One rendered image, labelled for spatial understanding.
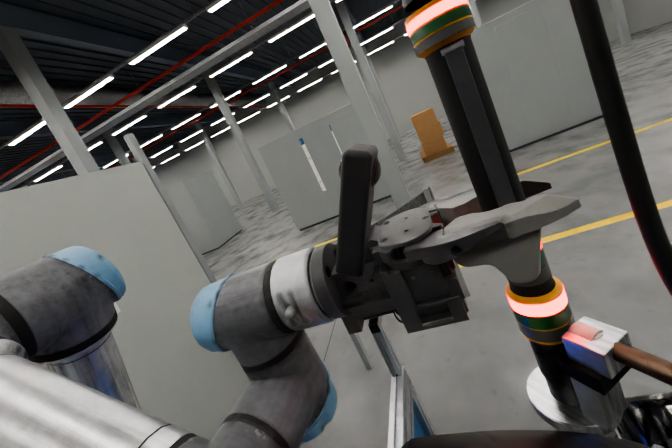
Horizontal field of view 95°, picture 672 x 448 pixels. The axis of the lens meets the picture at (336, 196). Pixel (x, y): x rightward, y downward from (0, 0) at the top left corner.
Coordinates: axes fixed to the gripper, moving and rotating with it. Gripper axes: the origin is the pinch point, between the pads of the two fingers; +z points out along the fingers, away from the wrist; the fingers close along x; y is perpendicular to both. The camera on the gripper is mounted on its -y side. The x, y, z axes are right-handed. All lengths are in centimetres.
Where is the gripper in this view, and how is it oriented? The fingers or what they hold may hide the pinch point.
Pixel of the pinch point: (541, 189)
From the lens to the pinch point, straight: 28.9
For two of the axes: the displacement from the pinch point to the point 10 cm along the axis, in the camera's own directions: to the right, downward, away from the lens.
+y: 4.2, 8.9, 1.7
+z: 8.8, -3.5, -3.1
